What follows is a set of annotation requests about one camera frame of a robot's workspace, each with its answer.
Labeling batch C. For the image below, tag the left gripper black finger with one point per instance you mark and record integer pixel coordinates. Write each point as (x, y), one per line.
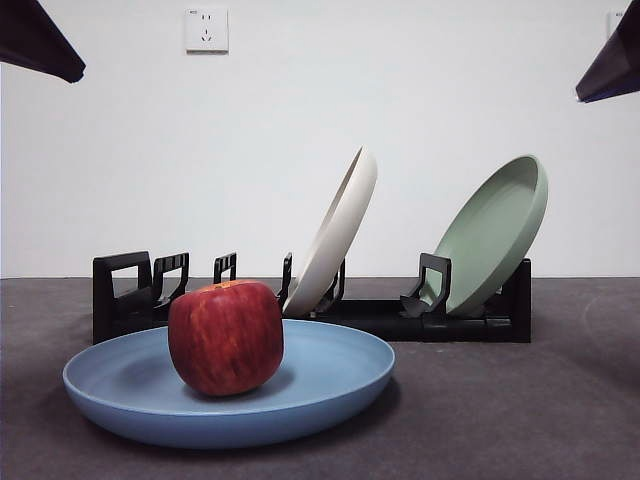
(35, 40)

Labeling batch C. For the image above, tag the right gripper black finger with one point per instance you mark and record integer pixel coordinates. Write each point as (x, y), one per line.
(617, 65)

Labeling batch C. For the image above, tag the red apple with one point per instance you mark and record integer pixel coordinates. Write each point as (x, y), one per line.
(225, 340)

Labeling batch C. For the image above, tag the blue plate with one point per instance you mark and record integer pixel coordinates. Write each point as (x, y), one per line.
(325, 370)

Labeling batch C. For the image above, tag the green plate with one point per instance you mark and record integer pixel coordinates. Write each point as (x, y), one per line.
(495, 230)

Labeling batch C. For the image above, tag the black plate rack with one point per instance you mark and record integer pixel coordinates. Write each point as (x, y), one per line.
(465, 330)

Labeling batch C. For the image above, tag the cream plate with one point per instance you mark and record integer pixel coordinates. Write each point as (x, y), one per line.
(345, 225)

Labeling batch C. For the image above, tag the white wall socket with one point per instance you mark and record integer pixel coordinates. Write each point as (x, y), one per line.
(207, 30)
(613, 25)

